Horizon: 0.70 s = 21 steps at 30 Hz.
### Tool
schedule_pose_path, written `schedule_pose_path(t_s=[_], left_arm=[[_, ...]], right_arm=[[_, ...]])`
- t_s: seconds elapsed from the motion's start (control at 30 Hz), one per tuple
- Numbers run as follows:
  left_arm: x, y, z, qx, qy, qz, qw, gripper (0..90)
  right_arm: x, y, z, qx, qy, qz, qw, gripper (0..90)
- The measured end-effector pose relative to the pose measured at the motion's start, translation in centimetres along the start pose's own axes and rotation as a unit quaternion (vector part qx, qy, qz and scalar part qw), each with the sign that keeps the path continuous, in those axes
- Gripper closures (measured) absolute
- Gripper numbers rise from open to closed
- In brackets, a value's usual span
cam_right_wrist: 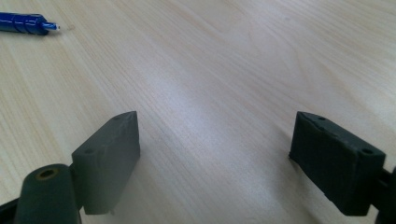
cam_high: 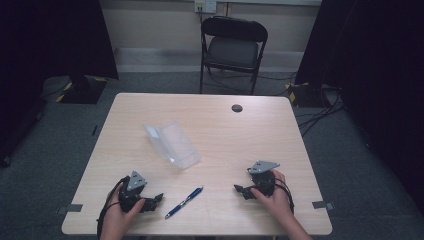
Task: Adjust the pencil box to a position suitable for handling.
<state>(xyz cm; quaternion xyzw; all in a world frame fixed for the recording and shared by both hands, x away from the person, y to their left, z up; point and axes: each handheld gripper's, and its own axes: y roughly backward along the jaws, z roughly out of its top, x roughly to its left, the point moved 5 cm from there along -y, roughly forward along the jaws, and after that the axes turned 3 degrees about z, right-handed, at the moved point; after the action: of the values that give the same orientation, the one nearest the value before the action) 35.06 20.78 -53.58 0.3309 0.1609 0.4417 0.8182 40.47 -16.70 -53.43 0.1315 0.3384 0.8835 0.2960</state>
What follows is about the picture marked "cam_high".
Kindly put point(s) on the white wall socket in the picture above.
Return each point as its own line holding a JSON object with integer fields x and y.
{"x": 205, "y": 5}

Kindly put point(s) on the black curtain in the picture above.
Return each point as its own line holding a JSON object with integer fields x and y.
{"x": 50, "y": 50}
{"x": 376, "y": 83}

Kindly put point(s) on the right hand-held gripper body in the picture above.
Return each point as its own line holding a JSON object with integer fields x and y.
{"x": 263, "y": 181}

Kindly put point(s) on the person's right hand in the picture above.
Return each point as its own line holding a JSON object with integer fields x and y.
{"x": 278, "y": 200}

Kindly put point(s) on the clear plastic case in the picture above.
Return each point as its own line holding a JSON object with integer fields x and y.
{"x": 173, "y": 145}

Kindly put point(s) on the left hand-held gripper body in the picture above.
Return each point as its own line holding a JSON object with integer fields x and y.
{"x": 124, "y": 196}

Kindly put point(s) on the small black floor marker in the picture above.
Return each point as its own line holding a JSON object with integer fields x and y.
{"x": 95, "y": 130}

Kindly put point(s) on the person's left hand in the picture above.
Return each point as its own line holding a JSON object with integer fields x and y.
{"x": 116, "y": 216}

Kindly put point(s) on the black folding chair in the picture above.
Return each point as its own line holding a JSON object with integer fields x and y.
{"x": 233, "y": 50}

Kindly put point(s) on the blue ballpoint pen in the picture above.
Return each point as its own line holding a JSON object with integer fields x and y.
{"x": 185, "y": 201}

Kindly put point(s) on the grey tape strip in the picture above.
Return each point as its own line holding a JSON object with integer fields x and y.
{"x": 70, "y": 208}
{"x": 322, "y": 205}

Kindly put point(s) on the black stand base yellow tape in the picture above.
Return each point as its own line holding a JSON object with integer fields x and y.
{"x": 83, "y": 91}
{"x": 305, "y": 95}

